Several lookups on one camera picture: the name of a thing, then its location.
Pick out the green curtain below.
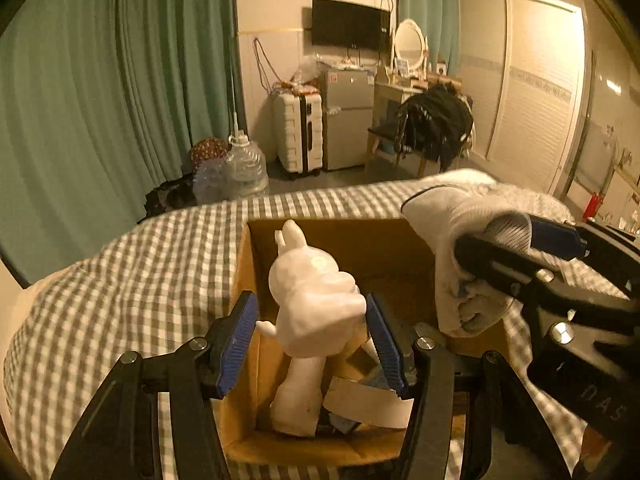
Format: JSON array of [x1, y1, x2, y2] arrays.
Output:
[[117, 0, 247, 196], [0, 0, 123, 281], [396, 0, 461, 79]]

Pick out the white ring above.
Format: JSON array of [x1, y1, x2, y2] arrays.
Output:
[[322, 375, 416, 429]]

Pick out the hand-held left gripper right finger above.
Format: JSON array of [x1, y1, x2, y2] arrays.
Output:
[[365, 292, 571, 480]]

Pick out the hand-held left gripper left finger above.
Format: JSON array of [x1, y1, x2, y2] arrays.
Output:
[[50, 290, 261, 480]]

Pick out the white suitcase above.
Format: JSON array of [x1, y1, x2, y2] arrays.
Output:
[[272, 91, 324, 179]]

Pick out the dark cloth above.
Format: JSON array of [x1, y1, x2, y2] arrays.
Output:
[[144, 176, 198, 222]]

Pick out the white knit sock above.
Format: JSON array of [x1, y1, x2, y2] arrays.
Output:
[[402, 180, 538, 338]]

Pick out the green checkered blanket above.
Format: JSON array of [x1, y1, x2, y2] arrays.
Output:
[[2, 170, 640, 480]]

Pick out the black wall television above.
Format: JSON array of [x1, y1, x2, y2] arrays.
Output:
[[311, 0, 392, 53]]

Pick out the wooden chair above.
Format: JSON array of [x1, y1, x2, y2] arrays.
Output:
[[367, 94, 475, 177]]

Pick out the hanging wall cable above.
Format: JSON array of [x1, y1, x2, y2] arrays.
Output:
[[252, 37, 282, 94]]

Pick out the brown patterned bag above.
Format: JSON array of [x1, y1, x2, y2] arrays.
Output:
[[189, 137, 231, 166]]

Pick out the cardboard box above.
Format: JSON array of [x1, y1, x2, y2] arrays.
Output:
[[215, 217, 516, 466]]

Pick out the grey small fridge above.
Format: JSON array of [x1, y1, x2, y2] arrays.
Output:
[[320, 67, 377, 171]]

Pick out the white rabbit night light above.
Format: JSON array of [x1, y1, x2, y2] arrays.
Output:
[[256, 219, 377, 437]]

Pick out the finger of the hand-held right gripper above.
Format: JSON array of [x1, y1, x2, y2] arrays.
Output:
[[531, 215, 588, 261], [452, 232, 556, 306]]

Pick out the empty clear plastic jug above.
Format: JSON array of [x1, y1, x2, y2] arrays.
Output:
[[192, 157, 237, 204]]

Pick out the white louvered wardrobe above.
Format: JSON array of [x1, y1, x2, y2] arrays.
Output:
[[456, 0, 587, 194]]

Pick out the red fire extinguisher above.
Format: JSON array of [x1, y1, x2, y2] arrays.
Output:
[[582, 191, 604, 221]]

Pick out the clear water jug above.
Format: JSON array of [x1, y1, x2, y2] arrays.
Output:
[[223, 115, 271, 198]]

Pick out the wooden dressing table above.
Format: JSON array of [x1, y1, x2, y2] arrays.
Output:
[[372, 72, 463, 132]]

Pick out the white oval mirror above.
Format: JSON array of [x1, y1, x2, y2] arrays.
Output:
[[391, 18, 430, 74]]

